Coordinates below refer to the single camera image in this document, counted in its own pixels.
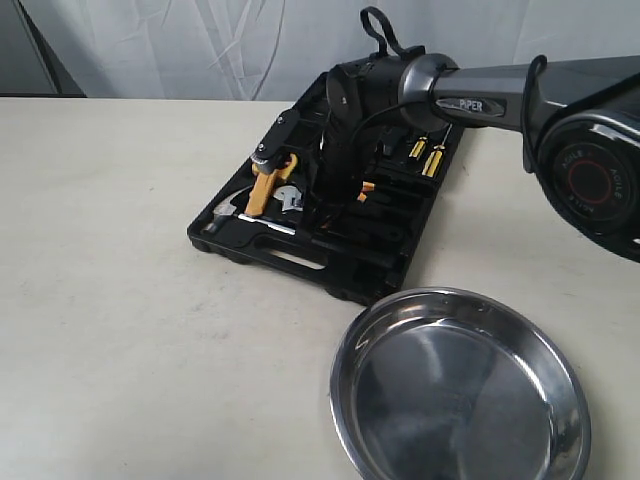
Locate black plastic tool case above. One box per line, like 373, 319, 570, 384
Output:
187, 71, 462, 305

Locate steel claw hammer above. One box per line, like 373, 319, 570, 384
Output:
205, 188, 296, 236

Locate yellow handled utility knife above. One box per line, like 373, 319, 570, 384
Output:
244, 153, 298, 217

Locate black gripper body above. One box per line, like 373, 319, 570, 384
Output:
305, 67, 372, 210

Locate white backdrop cloth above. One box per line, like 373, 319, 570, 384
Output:
1, 1, 639, 101

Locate yellow precision screwdriver left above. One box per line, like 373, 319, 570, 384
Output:
408, 135, 429, 161

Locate yellow black tool handle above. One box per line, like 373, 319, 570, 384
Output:
357, 181, 376, 203

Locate yellow precision screwdriver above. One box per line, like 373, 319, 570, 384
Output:
422, 124, 453, 178
408, 135, 429, 161

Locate yellow precision screwdriver right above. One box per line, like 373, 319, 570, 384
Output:
422, 124, 453, 178

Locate round stainless steel tray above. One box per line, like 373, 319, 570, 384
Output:
329, 287, 592, 479

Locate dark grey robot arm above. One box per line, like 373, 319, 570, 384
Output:
312, 48, 639, 261

